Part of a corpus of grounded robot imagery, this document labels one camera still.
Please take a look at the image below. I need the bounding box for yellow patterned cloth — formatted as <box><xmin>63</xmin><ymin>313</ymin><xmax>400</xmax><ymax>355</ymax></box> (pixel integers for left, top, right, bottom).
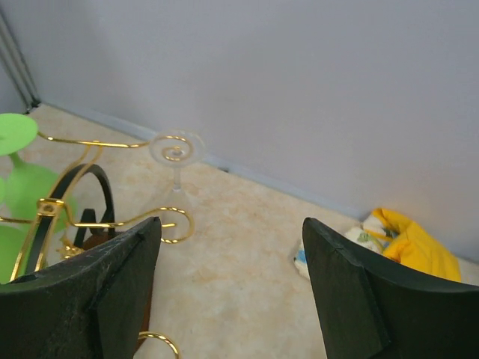
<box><xmin>292</xmin><ymin>207</ymin><xmax>479</xmax><ymax>283</ymax></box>

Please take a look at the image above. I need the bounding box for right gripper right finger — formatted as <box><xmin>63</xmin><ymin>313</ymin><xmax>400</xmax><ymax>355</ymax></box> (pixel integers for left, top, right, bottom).
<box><xmin>302</xmin><ymin>218</ymin><xmax>478</xmax><ymax>358</ymax></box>

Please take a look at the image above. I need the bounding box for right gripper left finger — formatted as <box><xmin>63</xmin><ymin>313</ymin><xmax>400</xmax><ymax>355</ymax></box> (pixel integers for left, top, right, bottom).
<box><xmin>1</xmin><ymin>217</ymin><xmax>162</xmax><ymax>358</ymax></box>

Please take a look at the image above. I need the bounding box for green wine glass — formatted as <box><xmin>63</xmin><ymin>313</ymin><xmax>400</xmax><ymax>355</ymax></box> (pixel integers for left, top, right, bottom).
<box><xmin>1</xmin><ymin>177</ymin><xmax>37</xmax><ymax>284</ymax></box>
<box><xmin>1</xmin><ymin>113</ymin><xmax>59</xmax><ymax>221</ymax></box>

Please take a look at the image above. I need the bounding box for gold wire wine glass rack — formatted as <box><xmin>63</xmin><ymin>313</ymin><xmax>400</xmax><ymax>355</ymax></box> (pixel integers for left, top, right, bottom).
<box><xmin>0</xmin><ymin>130</ymin><xmax>196</xmax><ymax>359</ymax></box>

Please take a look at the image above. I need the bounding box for clear wine glass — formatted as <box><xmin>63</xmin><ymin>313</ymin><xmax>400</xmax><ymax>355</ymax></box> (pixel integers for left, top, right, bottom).
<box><xmin>149</xmin><ymin>129</ymin><xmax>205</xmax><ymax>244</ymax></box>

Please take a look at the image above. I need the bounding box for green wine glass front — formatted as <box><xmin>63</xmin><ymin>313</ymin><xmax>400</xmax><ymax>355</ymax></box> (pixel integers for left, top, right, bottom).
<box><xmin>1</xmin><ymin>113</ymin><xmax>59</xmax><ymax>221</ymax></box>

